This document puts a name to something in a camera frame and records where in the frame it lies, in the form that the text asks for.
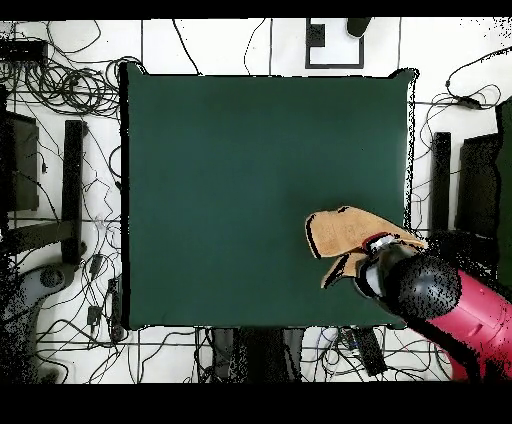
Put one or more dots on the tan terry towel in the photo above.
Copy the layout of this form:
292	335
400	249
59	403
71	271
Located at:
340	232

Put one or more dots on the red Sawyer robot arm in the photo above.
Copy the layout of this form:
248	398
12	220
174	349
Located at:
424	284

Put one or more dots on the flat black box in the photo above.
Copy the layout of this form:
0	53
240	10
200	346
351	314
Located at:
24	50

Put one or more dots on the black power strip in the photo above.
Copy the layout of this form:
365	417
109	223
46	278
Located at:
370	352
116	308

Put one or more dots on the black equipment box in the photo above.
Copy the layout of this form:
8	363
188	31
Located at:
24	168
478	184

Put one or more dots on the green hanging cloth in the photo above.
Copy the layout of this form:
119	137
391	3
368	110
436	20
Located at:
504	200

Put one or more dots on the black power adapter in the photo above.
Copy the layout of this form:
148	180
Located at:
96	264
468	102
94	316

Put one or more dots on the dark green table cloth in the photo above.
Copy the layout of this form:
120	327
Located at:
200	160

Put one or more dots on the person's foot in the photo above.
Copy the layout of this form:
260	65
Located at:
357	27

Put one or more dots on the grey office chair base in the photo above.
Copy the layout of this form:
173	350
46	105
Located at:
52	277

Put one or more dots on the black stand frame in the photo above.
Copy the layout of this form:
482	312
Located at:
72	192
440	180

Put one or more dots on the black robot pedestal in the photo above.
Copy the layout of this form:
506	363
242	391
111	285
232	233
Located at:
260	356

